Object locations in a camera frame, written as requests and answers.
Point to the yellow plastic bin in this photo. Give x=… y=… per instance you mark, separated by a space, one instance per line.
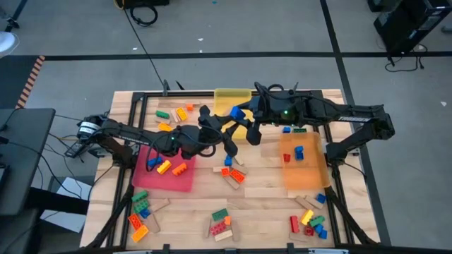
x=226 y=97

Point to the large red stud block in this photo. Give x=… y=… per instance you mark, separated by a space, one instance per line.
x=219 y=228

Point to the black aluminium table frame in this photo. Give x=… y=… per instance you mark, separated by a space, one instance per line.
x=197 y=94

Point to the small red block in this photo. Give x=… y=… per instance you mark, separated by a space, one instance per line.
x=286 y=157
x=309 y=231

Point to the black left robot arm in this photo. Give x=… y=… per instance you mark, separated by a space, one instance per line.
x=130 y=135

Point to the orange black hazard strip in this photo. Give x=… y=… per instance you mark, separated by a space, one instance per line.
x=31 y=79

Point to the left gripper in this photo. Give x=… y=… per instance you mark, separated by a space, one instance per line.
x=208 y=137

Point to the black tripod leg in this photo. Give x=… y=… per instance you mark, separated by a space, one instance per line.
x=14 y=19

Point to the long blue block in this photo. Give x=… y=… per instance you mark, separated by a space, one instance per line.
x=237 y=113
x=154 y=162

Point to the long yellow-orange block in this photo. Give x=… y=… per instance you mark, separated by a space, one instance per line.
x=140 y=233
x=165 y=127

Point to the black equipment case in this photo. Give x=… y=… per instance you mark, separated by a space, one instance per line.
x=144 y=3

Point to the white paper sheet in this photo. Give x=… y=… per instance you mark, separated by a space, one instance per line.
x=70 y=197

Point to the black desk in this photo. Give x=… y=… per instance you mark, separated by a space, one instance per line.
x=21 y=158

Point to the long orange block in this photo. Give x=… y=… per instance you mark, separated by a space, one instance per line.
x=179 y=169
x=135 y=221

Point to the bright green long block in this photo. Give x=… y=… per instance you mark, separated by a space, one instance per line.
x=162 y=114
x=139 y=195
x=141 y=205
x=317 y=221

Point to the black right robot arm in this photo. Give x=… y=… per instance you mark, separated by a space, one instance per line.
x=353 y=116

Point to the orange plastic bin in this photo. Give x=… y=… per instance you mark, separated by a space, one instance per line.
x=307 y=176

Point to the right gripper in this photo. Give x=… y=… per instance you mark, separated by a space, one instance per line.
x=265 y=109

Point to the small blue block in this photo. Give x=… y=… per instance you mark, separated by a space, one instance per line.
x=299 y=156
x=322 y=234
x=318 y=228
x=144 y=213
x=229 y=157
x=321 y=198
x=228 y=163
x=299 y=149
x=286 y=130

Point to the pink plastic bin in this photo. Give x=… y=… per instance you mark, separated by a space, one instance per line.
x=166 y=183

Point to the long red block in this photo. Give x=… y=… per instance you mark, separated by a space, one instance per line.
x=294 y=224

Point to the black computer cabinet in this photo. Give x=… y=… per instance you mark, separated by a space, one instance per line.
x=406 y=24

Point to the black power adapter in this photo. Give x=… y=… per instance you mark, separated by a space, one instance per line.
x=74 y=150

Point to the orange six-stud block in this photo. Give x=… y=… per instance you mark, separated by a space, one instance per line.
x=237 y=175

